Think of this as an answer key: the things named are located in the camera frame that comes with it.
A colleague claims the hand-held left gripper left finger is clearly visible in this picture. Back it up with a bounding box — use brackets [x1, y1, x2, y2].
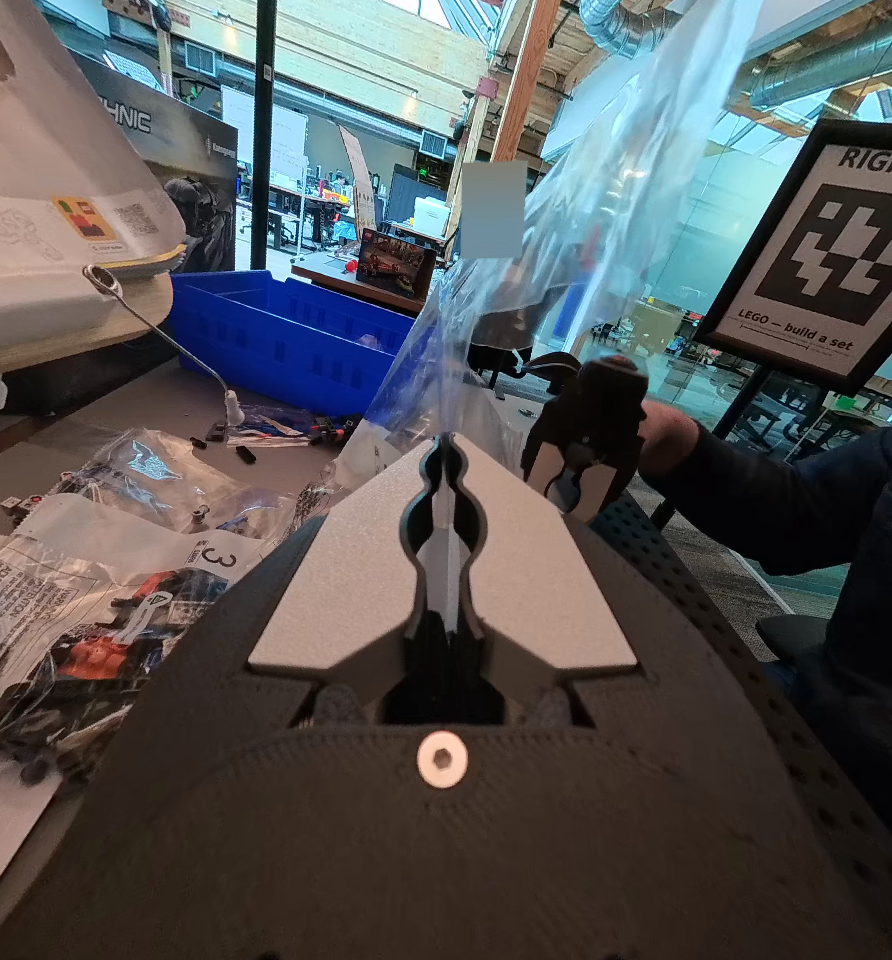
[248, 433, 448, 710]

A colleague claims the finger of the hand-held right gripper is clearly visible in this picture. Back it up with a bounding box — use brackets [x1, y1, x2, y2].
[527, 444, 568, 502]
[564, 463, 621, 526]

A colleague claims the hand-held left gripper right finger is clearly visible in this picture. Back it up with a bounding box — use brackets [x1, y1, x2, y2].
[447, 433, 639, 710]

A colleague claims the clear plastic bag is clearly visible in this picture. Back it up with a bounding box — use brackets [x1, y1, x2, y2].
[326, 0, 765, 639]

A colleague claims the person's right forearm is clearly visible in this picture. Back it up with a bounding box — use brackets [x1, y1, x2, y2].
[652, 423, 878, 582]

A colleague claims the large white-label lego parts bag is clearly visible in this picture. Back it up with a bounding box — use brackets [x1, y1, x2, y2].
[0, 491, 327, 789]

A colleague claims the small lego set box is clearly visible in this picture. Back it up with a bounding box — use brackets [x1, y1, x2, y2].
[356, 231, 438, 300]

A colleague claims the black lego set box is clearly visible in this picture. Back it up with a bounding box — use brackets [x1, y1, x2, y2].
[71, 52, 238, 275]

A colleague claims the lego instruction booklet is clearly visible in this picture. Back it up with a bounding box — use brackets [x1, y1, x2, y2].
[0, 0, 188, 282]

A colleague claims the person's right hand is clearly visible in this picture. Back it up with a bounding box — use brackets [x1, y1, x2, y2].
[637, 401, 702, 481]

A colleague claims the black office chair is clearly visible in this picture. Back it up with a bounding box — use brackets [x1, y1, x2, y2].
[468, 330, 589, 399]

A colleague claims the black sign stand pole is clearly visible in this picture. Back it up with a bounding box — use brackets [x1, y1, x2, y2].
[652, 363, 780, 530]

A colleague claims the black perforated board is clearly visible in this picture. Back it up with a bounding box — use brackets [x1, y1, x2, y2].
[588, 491, 892, 924]

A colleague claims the black framed marker sign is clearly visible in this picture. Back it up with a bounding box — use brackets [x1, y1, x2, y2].
[695, 118, 892, 397]

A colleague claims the small bag of blue parts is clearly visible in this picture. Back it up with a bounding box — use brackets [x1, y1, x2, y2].
[228, 408, 319, 447]

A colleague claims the clear bag of pale parts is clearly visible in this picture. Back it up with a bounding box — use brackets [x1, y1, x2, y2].
[48, 427, 327, 537]

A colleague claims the blue plastic bin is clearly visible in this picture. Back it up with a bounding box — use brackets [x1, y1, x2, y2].
[170, 270, 417, 399]

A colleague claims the wooden office desk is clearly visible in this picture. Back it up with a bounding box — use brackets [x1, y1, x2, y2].
[292, 251, 447, 316]

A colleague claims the brown cardboard sheet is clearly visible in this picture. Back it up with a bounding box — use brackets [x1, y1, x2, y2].
[338, 126, 379, 241]

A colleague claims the black steel column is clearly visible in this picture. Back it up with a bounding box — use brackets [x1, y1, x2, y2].
[249, 0, 278, 273]

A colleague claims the white board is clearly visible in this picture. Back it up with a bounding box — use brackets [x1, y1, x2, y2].
[221, 86, 308, 170]

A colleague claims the metal page holder wire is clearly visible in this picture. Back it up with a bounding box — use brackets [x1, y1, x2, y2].
[83, 264, 246, 427]

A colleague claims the wooden post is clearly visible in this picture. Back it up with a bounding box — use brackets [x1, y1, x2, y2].
[488, 0, 563, 162]

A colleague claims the silver ventilation duct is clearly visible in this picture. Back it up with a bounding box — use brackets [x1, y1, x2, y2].
[581, 0, 679, 57]
[746, 15, 892, 110]

